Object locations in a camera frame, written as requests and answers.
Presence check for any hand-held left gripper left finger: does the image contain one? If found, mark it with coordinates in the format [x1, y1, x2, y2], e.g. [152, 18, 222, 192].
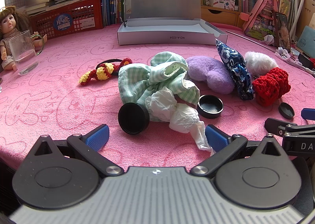
[27, 124, 125, 178]

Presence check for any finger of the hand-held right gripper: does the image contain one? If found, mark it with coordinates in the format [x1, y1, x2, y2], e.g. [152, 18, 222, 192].
[264, 118, 298, 137]
[301, 108, 315, 119]

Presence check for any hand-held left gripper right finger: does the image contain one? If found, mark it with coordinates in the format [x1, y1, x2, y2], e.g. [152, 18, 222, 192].
[190, 124, 291, 178]

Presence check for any small black round lid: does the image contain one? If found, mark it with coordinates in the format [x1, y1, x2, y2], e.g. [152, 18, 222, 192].
[278, 102, 295, 120]

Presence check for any red crochet scrunchie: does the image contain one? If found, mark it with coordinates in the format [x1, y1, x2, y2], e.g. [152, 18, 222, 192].
[251, 67, 291, 106]

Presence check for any white tissue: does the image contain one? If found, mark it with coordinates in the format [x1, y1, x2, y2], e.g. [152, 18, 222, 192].
[145, 86, 214, 157]

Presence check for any white fluffy plush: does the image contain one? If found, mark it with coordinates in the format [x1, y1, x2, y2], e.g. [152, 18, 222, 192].
[244, 51, 278, 77]

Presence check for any red yellow crochet hair tie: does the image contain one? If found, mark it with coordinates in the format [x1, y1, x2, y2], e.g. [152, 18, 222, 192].
[79, 57, 133, 85]

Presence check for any purple plush scrunchie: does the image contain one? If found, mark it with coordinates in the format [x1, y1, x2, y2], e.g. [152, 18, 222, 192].
[186, 56, 235, 95]

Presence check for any green checked cloth scrunchie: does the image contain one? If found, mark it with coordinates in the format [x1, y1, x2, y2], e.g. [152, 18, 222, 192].
[118, 51, 201, 112]

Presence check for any blue floral cloth pouch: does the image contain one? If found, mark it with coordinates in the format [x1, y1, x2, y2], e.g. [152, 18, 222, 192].
[215, 39, 255, 101]

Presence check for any silver lidded box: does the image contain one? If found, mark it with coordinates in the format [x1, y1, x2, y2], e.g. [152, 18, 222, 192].
[117, 0, 228, 46]

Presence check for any pink rabbit-print mat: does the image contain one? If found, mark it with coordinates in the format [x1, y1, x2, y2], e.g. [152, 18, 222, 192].
[0, 21, 315, 173]

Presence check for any lilac crochet piece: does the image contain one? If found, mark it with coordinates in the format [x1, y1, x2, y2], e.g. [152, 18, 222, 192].
[275, 47, 315, 75]

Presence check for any teal notebook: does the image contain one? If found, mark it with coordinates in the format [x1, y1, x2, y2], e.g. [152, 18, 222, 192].
[295, 26, 315, 53]

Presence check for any thin metal rod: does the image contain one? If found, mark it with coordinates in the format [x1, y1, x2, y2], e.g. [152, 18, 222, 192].
[226, 30, 278, 52]

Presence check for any brown kraft notebook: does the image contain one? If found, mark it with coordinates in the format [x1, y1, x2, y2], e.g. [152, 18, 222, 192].
[295, 0, 315, 40]

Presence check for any pink house-shaped toy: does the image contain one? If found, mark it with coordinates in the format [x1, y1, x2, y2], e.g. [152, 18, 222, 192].
[242, 0, 296, 47]

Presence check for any white pipe stand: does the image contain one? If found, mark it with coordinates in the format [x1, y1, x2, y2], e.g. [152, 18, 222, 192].
[290, 0, 315, 40]

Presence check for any clear glass mug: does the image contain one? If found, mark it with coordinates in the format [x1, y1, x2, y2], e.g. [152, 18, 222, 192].
[8, 30, 45, 76]

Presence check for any large red plastic basket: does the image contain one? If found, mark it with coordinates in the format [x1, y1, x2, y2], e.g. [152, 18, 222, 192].
[30, 0, 104, 40]

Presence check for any wooden drawer unit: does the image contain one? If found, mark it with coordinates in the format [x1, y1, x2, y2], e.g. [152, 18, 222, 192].
[200, 5, 243, 28]

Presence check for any brown-haired doll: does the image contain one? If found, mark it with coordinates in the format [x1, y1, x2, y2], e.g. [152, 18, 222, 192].
[0, 5, 48, 71]

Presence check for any white grid panel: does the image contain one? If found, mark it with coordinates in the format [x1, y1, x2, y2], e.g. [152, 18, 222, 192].
[5, 0, 32, 11]

